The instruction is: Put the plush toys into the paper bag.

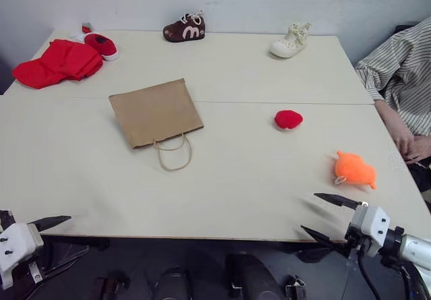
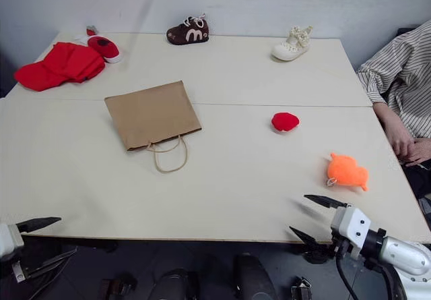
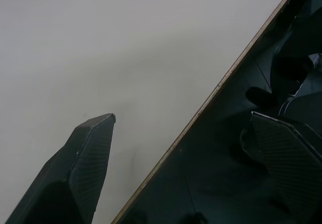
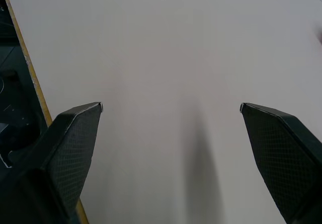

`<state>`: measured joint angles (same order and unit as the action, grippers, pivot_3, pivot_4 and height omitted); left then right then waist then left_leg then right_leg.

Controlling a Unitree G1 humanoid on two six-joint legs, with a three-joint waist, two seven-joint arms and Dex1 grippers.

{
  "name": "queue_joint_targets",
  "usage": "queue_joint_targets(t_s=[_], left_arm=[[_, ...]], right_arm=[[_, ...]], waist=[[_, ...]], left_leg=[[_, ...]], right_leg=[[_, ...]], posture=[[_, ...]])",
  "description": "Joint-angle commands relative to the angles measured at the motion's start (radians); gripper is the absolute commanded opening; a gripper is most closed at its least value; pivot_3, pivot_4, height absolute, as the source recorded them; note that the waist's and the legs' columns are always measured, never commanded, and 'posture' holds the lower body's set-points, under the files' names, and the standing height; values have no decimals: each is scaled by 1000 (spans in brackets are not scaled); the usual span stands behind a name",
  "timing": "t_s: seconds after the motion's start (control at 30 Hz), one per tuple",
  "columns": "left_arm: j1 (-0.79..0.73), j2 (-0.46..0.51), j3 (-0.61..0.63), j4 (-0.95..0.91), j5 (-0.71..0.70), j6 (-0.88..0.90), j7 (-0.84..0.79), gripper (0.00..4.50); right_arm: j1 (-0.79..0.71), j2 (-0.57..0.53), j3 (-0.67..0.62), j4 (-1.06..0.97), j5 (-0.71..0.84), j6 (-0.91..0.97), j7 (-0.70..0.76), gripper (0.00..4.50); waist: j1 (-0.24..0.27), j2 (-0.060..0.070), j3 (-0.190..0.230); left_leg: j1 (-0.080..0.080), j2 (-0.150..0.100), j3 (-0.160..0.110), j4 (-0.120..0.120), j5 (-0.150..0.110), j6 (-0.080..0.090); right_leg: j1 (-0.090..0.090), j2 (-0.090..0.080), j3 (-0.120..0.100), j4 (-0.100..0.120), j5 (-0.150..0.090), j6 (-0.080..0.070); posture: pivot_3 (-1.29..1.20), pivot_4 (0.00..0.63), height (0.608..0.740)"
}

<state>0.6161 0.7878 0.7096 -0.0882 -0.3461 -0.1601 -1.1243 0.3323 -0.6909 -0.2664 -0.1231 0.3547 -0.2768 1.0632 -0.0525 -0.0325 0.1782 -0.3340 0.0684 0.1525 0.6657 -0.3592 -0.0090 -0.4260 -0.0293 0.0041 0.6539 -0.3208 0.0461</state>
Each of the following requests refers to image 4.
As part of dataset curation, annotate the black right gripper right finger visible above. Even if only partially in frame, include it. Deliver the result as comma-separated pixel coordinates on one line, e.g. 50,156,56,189
239,102,322,224

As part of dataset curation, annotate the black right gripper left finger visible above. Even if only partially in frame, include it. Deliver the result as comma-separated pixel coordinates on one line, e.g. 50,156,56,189
0,102,104,224

